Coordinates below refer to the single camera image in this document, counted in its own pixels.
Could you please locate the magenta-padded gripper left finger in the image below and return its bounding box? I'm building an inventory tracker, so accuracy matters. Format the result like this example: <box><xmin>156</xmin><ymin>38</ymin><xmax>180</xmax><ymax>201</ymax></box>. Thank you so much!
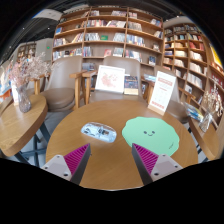
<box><xmin>41</xmin><ymin>143</ymin><xmax>92</xmax><ymax>186</ymax></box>

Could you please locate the vase with beige dried flowers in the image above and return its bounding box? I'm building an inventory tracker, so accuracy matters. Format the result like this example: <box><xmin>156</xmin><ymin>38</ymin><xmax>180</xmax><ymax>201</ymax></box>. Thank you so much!
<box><xmin>198</xmin><ymin>84</ymin><xmax>224</xmax><ymax>134</ymax></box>

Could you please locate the white and orange sign stand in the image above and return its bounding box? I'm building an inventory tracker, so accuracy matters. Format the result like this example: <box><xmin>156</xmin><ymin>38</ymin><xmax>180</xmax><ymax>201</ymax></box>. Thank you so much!
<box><xmin>147</xmin><ymin>70</ymin><xmax>177</xmax><ymax>116</ymax></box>

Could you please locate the stack of colourful magazines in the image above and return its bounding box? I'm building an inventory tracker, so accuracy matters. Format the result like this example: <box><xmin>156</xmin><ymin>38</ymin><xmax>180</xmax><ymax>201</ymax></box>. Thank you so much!
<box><xmin>182</xmin><ymin>101</ymin><xmax>204</xmax><ymax>123</ymax></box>

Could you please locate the transparent computer mouse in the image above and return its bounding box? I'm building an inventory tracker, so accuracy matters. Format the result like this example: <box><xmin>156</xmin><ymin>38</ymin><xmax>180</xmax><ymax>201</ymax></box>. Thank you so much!
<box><xmin>80</xmin><ymin>121</ymin><xmax>118</xmax><ymax>144</ymax></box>

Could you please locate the beige wooden-armed chair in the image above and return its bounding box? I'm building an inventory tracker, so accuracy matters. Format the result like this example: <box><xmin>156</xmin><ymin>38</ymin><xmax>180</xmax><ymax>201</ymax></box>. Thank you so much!
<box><xmin>81</xmin><ymin>55</ymin><xmax>149</xmax><ymax>105</ymax></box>
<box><xmin>33</xmin><ymin>55</ymin><xmax>88</xmax><ymax>113</ymax></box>
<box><xmin>146</xmin><ymin>64</ymin><xmax>193</xmax><ymax>124</ymax></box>

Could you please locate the round wooden side table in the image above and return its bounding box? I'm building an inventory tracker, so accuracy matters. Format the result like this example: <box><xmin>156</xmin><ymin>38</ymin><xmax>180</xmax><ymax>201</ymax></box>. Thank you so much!
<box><xmin>0</xmin><ymin>94</ymin><xmax>49</xmax><ymax>166</ymax></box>
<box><xmin>188</xmin><ymin>116</ymin><xmax>224</xmax><ymax>161</ymax></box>

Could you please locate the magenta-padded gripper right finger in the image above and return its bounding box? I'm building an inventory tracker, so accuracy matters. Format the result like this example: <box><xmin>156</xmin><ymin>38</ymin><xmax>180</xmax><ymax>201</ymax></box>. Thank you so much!
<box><xmin>131</xmin><ymin>143</ymin><xmax>184</xmax><ymax>186</ymax></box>

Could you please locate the small distant wooden bookshelf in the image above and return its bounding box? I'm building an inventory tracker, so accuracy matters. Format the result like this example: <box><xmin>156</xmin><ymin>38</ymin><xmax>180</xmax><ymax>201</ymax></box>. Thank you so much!
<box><xmin>16</xmin><ymin>42</ymin><xmax>37</xmax><ymax>63</ymax></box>

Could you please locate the flat wooden bookshelf unit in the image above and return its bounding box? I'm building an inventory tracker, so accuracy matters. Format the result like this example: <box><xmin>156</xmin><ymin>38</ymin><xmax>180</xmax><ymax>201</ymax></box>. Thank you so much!
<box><xmin>51</xmin><ymin>5</ymin><xmax>165</xmax><ymax>73</ymax></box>

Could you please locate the dark-covered book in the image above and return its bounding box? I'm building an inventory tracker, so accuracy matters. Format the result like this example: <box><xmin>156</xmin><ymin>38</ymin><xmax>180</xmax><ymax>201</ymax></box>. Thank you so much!
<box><xmin>123</xmin><ymin>75</ymin><xmax>139</xmax><ymax>96</ymax></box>

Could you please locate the white framed floral picture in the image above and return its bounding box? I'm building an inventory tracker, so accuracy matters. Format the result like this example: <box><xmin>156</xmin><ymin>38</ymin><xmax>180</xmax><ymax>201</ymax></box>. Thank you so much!
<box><xmin>94</xmin><ymin>64</ymin><xmax>126</xmax><ymax>94</ymax></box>

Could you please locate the stack of blue books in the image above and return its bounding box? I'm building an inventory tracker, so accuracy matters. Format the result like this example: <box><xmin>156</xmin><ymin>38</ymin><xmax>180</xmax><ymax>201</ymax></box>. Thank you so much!
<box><xmin>143</xmin><ymin>73</ymin><xmax>157</xmax><ymax>83</ymax></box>

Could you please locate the green smiley-face mouse pad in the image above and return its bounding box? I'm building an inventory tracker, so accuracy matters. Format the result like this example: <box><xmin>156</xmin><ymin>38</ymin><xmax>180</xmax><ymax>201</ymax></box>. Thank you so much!
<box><xmin>121</xmin><ymin>116</ymin><xmax>181</xmax><ymax>157</ymax></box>

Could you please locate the curved wooden bookshelf unit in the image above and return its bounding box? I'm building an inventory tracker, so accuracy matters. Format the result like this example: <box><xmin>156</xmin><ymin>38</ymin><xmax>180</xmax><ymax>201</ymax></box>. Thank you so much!
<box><xmin>162</xmin><ymin>21</ymin><xmax>224</xmax><ymax>111</ymax></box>

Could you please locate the glass vase with pink flowers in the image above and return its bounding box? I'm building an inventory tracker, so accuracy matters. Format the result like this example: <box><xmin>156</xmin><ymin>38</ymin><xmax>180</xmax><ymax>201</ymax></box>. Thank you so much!
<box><xmin>8</xmin><ymin>53</ymin><xmax>53</xmax><ymax>114</ymax></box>

